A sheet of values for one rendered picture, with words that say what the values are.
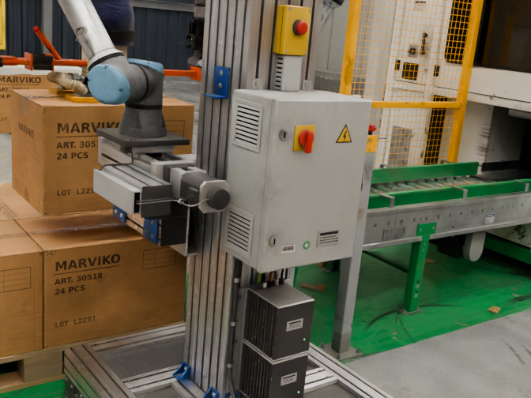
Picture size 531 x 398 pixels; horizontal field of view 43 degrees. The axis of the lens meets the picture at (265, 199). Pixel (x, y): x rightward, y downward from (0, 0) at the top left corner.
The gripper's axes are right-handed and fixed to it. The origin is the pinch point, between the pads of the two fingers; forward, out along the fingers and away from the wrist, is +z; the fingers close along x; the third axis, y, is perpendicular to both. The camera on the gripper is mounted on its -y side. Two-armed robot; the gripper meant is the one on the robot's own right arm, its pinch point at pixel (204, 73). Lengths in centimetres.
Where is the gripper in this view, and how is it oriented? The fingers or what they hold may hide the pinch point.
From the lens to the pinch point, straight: 261.1
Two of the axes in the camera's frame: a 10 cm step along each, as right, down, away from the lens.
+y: -8.1, 0.7, -5.8
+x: 5.7, 2.6, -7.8
